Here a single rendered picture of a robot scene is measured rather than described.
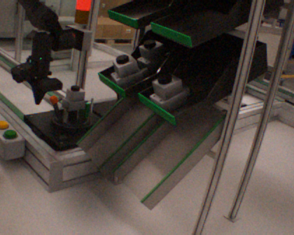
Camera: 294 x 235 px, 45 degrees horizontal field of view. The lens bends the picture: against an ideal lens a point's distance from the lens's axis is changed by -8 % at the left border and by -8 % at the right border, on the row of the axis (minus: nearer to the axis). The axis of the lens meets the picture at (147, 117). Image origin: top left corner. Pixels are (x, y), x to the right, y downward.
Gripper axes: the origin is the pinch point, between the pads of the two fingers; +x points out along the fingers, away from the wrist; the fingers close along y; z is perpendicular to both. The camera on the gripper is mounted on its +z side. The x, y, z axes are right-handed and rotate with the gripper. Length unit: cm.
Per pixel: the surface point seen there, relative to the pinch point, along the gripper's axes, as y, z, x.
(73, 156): 16.5, -3.7, 12.9
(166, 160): 42.1, -11.7, 2.2
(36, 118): -7.9, -3.9, 12.1
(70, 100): 0.6, -11.4, 3.5
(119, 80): 29.3, -5.5, -13.1
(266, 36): -248, -579, 42
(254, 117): 15, -102, 18
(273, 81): 52, -35, -19
